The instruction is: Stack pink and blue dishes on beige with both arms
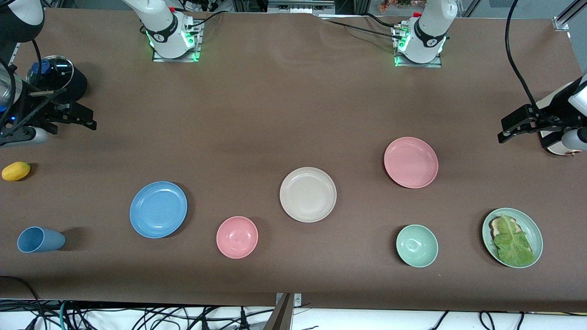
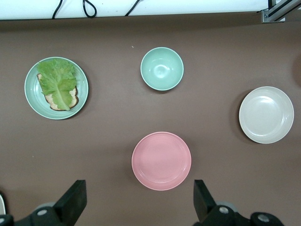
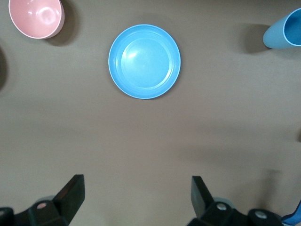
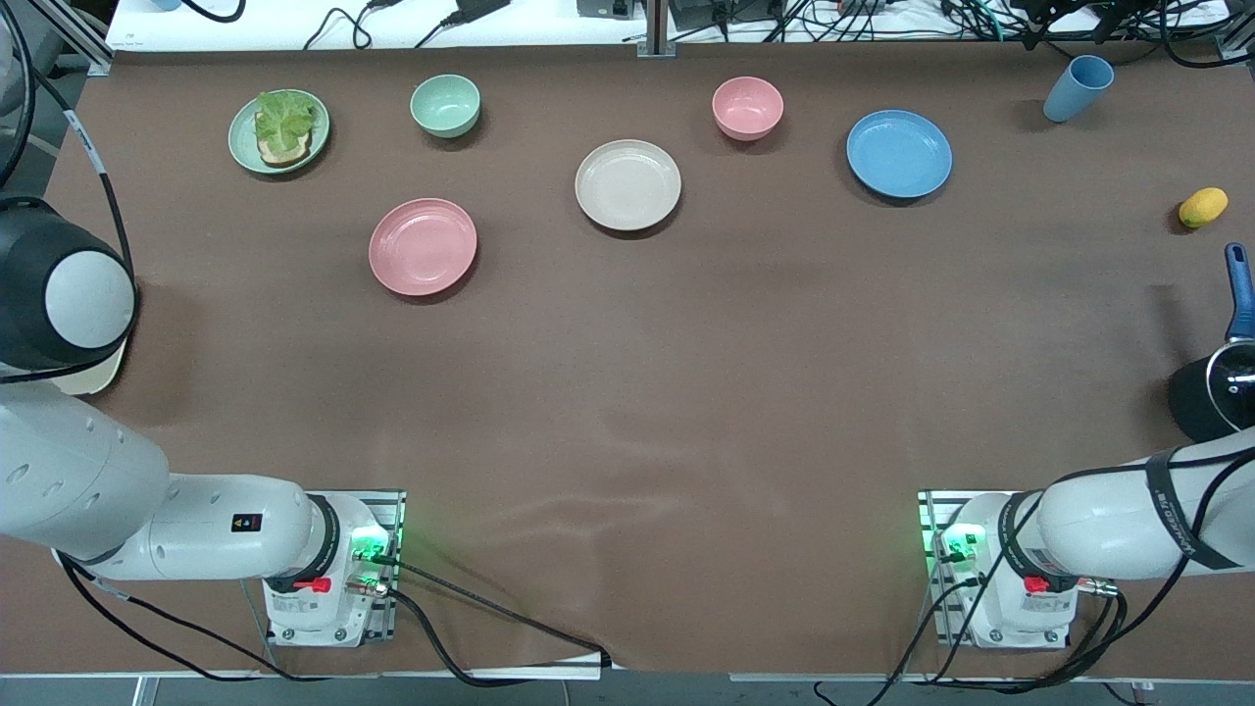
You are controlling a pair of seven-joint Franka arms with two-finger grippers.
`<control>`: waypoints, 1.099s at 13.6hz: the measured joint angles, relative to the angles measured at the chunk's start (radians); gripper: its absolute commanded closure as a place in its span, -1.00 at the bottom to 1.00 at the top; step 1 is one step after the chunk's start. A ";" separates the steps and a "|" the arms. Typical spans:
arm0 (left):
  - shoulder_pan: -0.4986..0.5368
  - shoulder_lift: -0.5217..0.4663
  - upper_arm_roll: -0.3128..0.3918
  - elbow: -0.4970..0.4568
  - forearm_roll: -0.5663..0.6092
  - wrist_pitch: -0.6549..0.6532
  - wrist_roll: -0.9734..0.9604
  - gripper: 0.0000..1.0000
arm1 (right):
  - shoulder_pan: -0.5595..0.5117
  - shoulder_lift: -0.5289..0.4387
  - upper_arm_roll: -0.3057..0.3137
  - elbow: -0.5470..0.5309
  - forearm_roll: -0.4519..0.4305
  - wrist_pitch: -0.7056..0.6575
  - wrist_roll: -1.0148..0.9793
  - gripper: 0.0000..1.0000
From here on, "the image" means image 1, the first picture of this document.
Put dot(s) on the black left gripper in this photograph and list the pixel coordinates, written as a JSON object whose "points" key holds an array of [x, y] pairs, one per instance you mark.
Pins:
{"points": [[532, 117]]}

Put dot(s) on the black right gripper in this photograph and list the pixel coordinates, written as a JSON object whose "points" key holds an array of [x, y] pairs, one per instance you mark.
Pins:
{"points": [[28, 111]]}

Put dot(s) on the pink plate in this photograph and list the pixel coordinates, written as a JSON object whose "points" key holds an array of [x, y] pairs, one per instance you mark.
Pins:
{"points": [[411, 162]]}

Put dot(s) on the blue plate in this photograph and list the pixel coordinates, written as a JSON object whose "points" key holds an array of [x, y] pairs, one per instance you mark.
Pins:
{"points": [[158, 210]]}

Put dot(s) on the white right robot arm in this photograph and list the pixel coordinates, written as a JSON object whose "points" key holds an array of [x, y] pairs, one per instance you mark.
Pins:
{"points": [[160, 27]]}

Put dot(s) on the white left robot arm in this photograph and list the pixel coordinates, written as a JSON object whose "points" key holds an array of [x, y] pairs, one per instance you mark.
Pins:
{"points": [[431, 27]]}

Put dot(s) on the beige toaster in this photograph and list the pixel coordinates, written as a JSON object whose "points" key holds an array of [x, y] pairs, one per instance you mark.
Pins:
{"points": [[552, 145]]}

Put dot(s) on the glass lid with blue knob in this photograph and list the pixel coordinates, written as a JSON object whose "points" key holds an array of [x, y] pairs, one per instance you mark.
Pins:
{"points": [[57, 73]]}

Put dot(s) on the yellow lemon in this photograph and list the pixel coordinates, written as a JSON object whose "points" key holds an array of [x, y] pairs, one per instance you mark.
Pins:
{"points": [[16, 171]]}

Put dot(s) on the toasted bread slice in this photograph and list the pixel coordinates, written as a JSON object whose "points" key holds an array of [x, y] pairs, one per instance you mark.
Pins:
{"points": [[494, 224]]}

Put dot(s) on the green plate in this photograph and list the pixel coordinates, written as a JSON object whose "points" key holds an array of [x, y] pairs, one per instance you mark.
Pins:
{"points": [[534, 229]]}

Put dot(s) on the green lettuce leaf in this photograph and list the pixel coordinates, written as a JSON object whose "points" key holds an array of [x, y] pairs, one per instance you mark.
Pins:
{"points": [[513, 243]]}

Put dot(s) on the blue cup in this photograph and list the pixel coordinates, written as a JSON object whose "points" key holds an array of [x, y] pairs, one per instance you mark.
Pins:
{"points": [[39, 239]]}

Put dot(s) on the small green bowl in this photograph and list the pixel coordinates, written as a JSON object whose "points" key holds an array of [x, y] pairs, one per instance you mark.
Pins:
{"points": [[417, 246]]}

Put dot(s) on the orange flowers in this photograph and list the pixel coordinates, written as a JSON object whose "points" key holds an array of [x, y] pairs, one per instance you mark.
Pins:
{"points": [[399, 4]]}

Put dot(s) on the large table cover mat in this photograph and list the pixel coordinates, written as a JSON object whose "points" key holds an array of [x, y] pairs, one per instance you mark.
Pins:
{"points": [[275, 114]]}

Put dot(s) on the small pink bowl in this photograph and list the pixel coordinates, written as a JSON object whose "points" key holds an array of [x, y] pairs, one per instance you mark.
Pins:
{"points": [[237, 237]]}

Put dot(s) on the beige plate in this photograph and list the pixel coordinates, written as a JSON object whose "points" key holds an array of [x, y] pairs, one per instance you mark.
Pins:
{"points": [[308, 195]]}

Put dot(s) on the grey metal device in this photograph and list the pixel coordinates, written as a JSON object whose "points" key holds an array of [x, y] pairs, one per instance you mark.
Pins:
{"points": [[300, 5]]}

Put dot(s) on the aluminium frame profile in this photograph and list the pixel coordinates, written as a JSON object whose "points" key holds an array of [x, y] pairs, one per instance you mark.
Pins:
{"points": [[568, 16]]}

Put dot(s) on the dark post under table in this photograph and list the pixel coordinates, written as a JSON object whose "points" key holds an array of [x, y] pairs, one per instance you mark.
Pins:
{"points": [[280, 316]]}

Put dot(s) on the metal table edge bracket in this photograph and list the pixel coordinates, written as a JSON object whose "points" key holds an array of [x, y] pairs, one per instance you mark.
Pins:
{"points": [[297, 299]]}

